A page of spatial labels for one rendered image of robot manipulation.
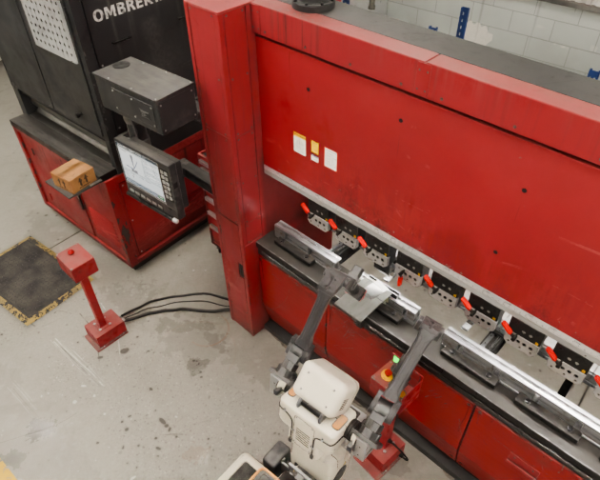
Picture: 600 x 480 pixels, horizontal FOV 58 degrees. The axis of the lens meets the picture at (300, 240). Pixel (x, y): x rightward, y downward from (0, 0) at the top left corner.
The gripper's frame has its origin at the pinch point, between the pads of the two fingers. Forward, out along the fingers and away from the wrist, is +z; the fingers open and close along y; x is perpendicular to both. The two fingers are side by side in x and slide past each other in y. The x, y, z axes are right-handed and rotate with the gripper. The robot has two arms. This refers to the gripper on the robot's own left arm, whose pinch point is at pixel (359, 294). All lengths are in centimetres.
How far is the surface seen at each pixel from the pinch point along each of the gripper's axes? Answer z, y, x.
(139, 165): -58, 123, 11
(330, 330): 47, 22, 23
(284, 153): -33, 68, -39
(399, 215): -32, -8, -38
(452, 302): -4.5, -42.9, -20.6
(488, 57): -88, -25, -92
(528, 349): -4, -81, -20
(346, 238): -4.8, 22.5, -20.9
